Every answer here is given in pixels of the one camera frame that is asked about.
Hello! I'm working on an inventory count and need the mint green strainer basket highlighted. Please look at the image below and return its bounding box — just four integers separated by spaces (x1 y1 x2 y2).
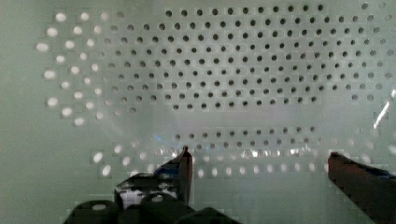
1 0 395 224

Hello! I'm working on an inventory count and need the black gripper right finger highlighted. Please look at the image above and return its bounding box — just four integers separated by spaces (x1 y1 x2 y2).
328 152 396 224

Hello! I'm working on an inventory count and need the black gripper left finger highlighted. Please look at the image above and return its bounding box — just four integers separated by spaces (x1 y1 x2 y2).
114 146 192 209

